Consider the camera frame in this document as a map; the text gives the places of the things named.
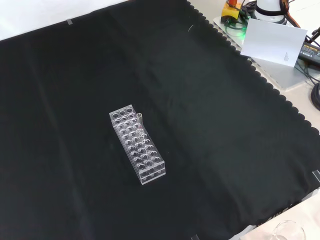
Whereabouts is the black cable bundle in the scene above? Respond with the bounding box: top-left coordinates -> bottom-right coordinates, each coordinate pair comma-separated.
238,0 -> 258,20

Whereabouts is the clear plastic test tube rack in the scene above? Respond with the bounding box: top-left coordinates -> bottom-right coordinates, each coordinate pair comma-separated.
108,104 -> 167,186

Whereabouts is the pale white board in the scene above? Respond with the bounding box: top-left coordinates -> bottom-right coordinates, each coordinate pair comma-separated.
239,18 -> 309,68

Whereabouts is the yellow stop button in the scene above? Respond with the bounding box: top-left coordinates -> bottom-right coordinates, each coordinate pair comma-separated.
221,0 -> 242,20

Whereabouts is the clear glass test tube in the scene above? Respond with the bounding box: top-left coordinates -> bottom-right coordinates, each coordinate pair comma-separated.
136,112 -> 147,138

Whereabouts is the black bench cloth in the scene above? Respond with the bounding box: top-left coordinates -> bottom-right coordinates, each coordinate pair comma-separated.
0,0 -> 320,240

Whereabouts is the thick black cable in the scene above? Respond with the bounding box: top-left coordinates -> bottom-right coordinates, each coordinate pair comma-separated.
309,82 -> 320,112

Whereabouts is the black power adapter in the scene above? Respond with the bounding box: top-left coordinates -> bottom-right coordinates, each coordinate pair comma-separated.
296,40 -> 320,67

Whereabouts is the clear glass beaker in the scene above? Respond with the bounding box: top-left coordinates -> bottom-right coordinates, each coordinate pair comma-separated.
270,219 -> 307,240

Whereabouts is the orange cable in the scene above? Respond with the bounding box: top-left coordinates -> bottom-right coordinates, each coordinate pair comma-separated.
281,0 -> 304,29

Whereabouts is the grey metal base plate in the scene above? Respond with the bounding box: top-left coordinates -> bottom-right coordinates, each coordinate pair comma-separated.
212,14 -> 320,92

